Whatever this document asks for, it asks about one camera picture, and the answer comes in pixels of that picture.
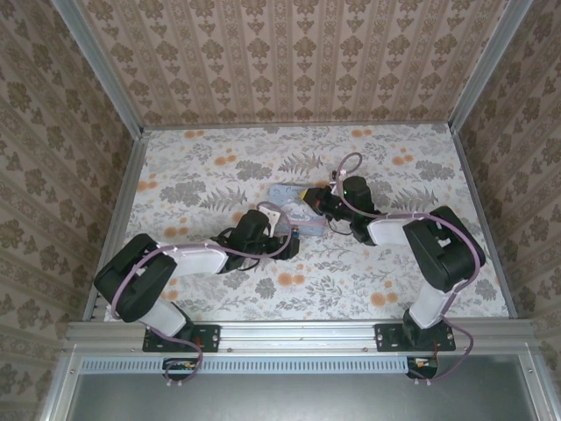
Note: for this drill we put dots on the light blue patterned pouch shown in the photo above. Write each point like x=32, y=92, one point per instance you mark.
x=289, y=201

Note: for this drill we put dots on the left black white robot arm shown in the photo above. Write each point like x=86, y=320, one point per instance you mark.
x=140, y=276

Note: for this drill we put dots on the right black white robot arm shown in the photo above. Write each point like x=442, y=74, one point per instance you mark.
x=442, y=250

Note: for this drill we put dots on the black connector board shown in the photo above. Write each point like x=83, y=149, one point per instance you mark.
x=423, y=367
x=179, y=368

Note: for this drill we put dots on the grey metal sheet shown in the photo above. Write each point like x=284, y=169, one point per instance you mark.
x=307, y=399

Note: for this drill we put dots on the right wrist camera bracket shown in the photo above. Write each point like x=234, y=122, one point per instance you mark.
x=338, y=176

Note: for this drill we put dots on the aluminium table edge rail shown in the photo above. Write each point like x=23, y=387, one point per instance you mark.
x=298, y=331

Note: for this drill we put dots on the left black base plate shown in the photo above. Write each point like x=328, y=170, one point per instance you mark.
x=206, y=337

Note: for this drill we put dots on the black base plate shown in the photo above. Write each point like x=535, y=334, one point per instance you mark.
x=390, y=337
x=206, y=337

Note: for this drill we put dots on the aluminium side rail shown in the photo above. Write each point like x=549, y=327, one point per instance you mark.
x=127, y=193
x=482, y=210

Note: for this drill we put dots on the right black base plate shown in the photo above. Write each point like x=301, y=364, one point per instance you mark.
x=390, y=337

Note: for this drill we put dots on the aluminium corner post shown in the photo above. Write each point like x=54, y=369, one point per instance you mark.
x=486, y=66
x=101, y=70

